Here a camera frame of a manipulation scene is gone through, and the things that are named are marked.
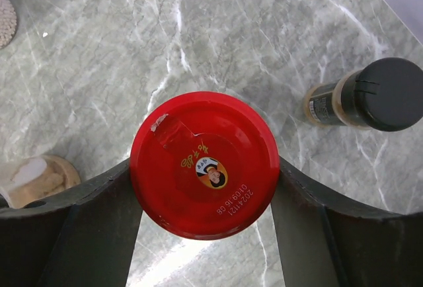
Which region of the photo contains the silver lid glass jar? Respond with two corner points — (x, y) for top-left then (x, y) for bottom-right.
(0, 0), (18, 49)

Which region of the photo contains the dark brown jar back right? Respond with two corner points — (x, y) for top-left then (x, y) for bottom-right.
(303, 58), (422, 132)

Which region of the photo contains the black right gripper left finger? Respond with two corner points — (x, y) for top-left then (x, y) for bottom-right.
(1, 160), (142, 286)

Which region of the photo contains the brown spice jar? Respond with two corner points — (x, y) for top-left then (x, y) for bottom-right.
(1, 155), (81, 208)

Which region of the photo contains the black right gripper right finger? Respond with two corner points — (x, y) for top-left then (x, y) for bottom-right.
(271, 160), (422, 286)

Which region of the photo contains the red lid jar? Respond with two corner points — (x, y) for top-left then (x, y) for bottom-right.
(130, 91), (280, 240)

